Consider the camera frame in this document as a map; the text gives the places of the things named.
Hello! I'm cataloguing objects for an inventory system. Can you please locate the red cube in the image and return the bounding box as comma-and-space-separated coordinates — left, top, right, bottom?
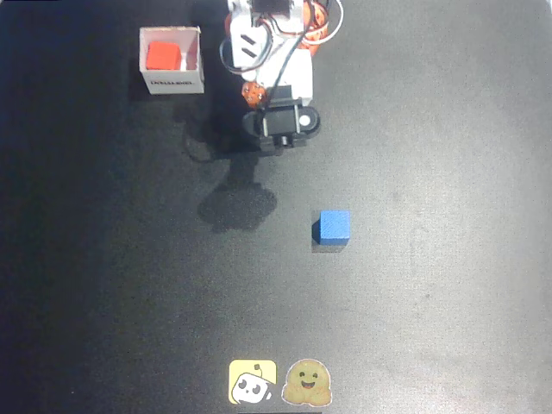
146, 41, 182, 72

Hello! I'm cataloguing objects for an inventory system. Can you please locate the orange robot base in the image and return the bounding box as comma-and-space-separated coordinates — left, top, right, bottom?
300, 0, 334, 56

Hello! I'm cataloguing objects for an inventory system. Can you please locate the white cardboard box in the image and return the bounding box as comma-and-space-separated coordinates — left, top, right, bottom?
138, 26, 206, 96

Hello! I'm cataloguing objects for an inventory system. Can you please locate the blue cube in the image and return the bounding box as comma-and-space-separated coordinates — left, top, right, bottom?
311, 209, 351, 248

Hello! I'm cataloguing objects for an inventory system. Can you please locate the black table mat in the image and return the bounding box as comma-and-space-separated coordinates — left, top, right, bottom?
0, 0, 552, 414

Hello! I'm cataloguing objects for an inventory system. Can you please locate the yellow robot sticker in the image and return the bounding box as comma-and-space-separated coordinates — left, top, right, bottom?
228, 358, 279, 405

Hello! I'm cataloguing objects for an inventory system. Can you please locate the smiling hugging face sticker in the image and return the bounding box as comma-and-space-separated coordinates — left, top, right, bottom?
280, 358, 334, 408

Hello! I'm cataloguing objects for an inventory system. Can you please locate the black camera cable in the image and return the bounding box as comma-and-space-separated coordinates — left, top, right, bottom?
218, 24, 305, 116

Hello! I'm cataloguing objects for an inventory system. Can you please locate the white and red servo cable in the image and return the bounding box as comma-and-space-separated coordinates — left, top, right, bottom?
300, 0, 345, 47

